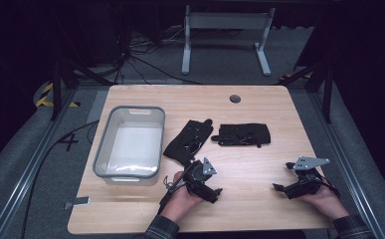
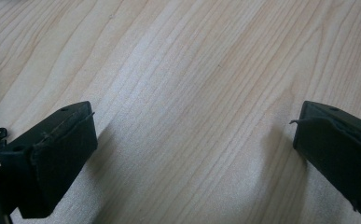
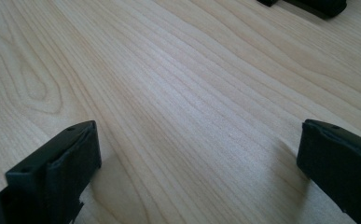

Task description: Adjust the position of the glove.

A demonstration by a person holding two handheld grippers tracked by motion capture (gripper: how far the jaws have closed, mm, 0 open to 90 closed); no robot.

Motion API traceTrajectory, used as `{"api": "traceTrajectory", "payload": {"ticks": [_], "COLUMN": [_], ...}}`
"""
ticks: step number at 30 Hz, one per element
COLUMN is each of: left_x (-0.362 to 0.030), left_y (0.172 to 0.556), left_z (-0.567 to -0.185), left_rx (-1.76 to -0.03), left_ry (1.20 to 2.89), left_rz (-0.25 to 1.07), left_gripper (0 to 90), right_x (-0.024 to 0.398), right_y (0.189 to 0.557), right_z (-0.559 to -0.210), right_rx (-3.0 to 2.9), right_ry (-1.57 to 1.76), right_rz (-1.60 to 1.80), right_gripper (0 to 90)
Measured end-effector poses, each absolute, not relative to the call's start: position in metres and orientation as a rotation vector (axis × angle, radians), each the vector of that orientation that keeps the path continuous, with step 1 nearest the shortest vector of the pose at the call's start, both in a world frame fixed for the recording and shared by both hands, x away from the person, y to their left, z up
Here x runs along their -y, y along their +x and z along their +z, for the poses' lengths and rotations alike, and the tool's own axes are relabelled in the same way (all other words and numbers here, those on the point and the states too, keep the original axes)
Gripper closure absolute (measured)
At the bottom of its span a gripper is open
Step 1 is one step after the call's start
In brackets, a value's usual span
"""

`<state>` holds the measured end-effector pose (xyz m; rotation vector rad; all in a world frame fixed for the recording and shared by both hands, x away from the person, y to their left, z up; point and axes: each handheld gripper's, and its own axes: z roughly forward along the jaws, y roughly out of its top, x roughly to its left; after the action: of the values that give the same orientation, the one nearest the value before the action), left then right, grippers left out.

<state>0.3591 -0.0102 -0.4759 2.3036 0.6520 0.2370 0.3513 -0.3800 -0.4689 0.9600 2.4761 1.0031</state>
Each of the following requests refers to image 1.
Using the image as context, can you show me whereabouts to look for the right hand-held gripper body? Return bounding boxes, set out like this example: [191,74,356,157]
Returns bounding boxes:
[284,156,331,200]

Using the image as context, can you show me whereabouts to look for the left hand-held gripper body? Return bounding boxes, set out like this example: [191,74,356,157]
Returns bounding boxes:
[181,157,218,197]

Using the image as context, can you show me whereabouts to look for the black glove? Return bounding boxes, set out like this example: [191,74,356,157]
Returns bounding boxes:
[162,118,214,167]
[210,122,272,148]

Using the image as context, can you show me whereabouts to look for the white plastic bin grey rim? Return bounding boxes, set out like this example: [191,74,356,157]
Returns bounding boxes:
[92,105,166,186]

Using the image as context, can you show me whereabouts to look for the person's right hand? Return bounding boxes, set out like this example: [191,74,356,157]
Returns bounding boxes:
[297,180,351,221]

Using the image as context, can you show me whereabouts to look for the person's left hand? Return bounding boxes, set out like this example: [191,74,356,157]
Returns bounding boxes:
[159,170,205,223]

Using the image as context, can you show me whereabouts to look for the black metal stand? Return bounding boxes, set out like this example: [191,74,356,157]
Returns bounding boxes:
[277,61,335,124]
[48,59,115,121]

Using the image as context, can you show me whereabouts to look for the grey table edge clamp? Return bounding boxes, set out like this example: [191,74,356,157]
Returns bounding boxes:
[63,196,92,210]

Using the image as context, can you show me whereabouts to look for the yellow black hazard tape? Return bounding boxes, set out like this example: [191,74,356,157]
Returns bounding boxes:
[35,82,82,109]

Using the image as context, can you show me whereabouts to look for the right hand-held gripper cable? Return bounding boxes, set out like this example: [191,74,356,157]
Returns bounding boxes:
[313,169,342,199]

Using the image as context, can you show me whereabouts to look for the hand-held gripper cable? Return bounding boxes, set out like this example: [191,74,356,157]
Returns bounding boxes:
[313,169,342,199]
[158,163,195,214]

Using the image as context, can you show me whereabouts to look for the left hand-held gripper cable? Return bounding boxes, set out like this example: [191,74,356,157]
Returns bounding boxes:
[158,163,195,214]

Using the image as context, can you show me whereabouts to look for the aluminium frame rail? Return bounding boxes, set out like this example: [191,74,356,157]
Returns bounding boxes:
[307,92,385,239]
[0,88,79,239]

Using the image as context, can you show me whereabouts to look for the bundle of floor cables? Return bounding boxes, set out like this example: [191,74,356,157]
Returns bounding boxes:
[112,25,203,86]

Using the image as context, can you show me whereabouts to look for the black floor cable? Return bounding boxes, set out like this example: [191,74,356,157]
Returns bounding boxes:
[20,119,100,239]

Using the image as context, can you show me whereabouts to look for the white metal desk frame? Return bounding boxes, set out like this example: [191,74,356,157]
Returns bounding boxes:
[181,4,277,77]

